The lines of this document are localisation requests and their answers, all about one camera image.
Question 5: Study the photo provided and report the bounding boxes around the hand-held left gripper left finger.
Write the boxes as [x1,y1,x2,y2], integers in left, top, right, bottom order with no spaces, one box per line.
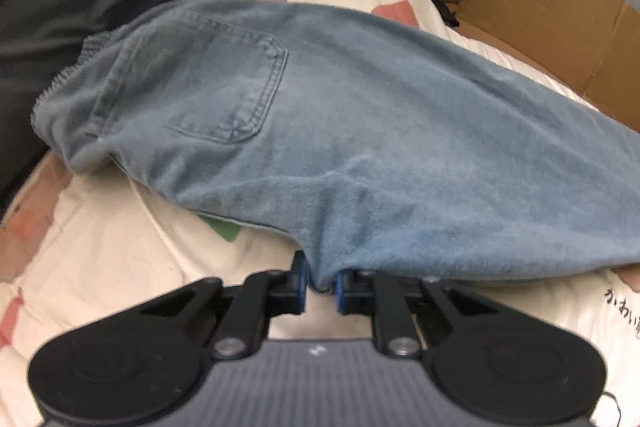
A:
[140,252,307,360]

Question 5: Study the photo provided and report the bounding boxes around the folded cardboard sheet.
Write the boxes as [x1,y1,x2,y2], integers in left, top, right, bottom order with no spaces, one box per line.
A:
[367,0,640,132]

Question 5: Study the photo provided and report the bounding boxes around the cream bear print blanket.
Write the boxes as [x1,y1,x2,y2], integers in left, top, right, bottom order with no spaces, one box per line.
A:
[0,0,640,427]

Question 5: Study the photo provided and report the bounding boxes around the blue denim pants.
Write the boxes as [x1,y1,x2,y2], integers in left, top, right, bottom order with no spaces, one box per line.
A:
[31,0,640,295]

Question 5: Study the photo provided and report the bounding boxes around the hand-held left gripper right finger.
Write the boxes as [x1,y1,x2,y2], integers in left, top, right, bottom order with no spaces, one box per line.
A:
[335,271,501,358]

